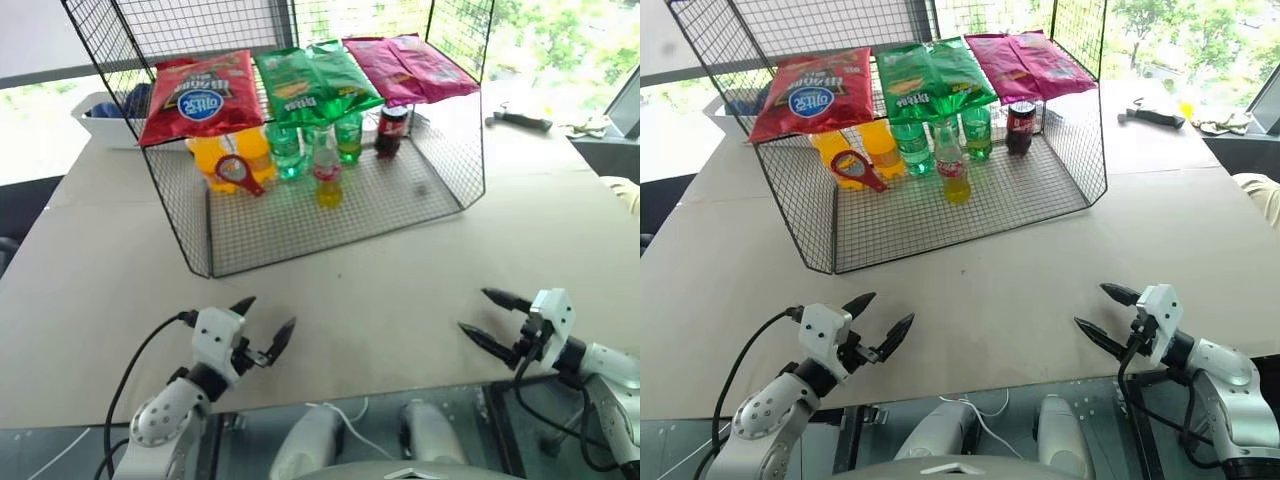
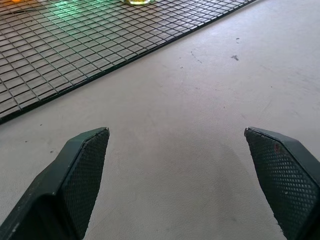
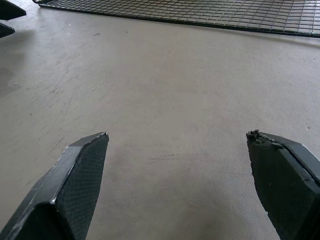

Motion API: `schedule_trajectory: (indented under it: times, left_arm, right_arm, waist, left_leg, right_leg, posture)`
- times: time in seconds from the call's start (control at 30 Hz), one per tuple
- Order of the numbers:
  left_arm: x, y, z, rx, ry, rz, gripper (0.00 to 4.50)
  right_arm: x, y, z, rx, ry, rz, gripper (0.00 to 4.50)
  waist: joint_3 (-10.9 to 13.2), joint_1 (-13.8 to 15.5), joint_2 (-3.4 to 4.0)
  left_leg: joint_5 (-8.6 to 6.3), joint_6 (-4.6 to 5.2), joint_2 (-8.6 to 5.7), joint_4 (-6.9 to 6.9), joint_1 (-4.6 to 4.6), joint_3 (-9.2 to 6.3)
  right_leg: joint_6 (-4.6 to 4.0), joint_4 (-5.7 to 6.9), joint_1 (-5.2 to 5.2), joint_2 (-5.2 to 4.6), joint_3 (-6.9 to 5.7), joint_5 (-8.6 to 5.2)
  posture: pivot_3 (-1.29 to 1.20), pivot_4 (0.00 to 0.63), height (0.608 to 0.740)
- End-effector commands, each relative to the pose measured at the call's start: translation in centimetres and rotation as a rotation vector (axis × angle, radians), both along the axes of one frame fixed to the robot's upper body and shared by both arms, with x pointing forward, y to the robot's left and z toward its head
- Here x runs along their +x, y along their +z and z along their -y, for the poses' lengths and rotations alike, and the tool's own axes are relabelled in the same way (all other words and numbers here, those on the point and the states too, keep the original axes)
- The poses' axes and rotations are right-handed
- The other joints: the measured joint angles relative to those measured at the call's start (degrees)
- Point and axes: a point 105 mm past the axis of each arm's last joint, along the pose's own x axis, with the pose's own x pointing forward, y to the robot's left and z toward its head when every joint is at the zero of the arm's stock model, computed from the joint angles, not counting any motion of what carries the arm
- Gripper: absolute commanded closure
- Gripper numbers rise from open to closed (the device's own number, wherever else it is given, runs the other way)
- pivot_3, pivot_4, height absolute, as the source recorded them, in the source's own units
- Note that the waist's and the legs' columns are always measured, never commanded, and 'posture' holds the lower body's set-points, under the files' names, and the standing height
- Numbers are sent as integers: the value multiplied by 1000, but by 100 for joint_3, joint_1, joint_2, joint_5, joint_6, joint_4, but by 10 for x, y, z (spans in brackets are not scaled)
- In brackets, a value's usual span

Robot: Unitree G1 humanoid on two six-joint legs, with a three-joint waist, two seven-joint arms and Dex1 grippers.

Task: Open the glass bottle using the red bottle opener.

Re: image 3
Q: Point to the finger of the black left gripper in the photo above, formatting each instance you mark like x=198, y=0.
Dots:
x=10, y=8
x=5, y=30

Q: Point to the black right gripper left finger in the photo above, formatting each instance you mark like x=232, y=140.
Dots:
x=75, y=180

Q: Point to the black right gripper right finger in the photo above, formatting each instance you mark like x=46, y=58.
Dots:
x=287, y=185

